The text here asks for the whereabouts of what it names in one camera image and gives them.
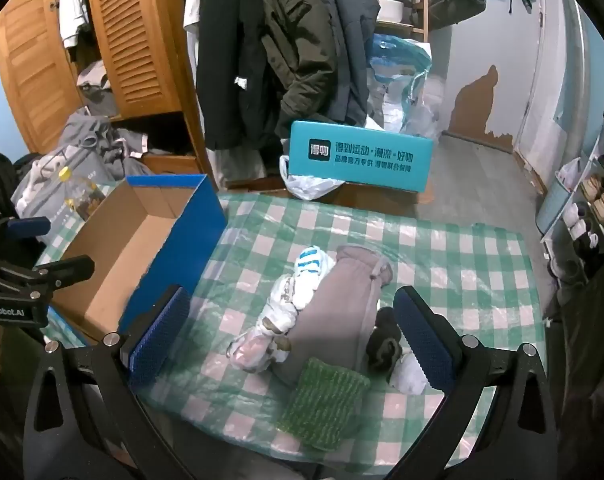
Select grey hoodie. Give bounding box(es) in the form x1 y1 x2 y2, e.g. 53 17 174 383
57 112 156 181

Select grey fleece garment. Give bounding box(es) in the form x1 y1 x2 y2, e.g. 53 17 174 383
269 245 395 386

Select black shoe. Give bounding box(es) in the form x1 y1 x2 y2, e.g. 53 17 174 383
574 232 604 267

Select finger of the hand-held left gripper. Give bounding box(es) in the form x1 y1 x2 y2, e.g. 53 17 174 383
0 214 51 248
0 254 96 294

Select white plastic bag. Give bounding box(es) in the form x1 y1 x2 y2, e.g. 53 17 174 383
279 155 345 202

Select blue cardboard box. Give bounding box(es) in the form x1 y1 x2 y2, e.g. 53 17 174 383
49 174 229 348

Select green checked tablecloth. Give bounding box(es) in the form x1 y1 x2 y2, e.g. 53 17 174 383
34 192 550 466

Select pinkish white patterned sock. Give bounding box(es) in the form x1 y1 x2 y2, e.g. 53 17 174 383
228 331 292 374

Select white patterned cloth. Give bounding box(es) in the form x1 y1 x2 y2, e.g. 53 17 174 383
259 274 304 336

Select teal shoe box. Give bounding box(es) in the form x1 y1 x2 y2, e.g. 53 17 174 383
288 120 434 193

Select white shoe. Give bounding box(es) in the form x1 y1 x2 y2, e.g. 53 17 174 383
564 203 589 227
572 220 601 242

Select grey folded clothes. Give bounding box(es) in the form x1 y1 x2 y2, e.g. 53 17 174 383
76 60 119 117

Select light blue bin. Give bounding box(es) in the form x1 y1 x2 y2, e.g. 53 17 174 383
534 174 574 237

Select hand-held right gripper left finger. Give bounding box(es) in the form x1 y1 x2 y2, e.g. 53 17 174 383
22 284 193 480

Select dark brown sock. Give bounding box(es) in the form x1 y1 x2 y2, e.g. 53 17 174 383
364 306 404 376

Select wooden louvred wardrobe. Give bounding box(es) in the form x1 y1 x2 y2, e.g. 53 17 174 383
0 0 219 187

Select green knit cloth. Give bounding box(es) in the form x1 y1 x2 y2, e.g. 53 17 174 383
276 357 372 453

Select clear plastic bags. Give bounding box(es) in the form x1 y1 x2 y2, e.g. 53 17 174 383
366 74 444 142

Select black hanging coat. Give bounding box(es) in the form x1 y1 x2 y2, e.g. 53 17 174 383
196 0 279 152

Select grey shopping bag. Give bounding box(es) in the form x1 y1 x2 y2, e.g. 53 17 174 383
12 145 114 222

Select grey blue jacket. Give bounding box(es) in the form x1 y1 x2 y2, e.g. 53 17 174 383
312 0 383 123

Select yellow capped plastic bottle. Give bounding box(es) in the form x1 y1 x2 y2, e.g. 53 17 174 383
57 166 106 217

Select white blue striped sock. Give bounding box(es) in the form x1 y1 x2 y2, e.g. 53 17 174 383
293 246 339 311

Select white hanging garment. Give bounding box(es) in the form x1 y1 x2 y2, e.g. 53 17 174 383
57 0 91 49

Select blue plastic bag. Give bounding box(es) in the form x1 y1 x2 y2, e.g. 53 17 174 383
369 34 433 126

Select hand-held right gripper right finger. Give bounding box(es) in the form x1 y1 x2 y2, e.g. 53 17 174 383
386 285 559 480

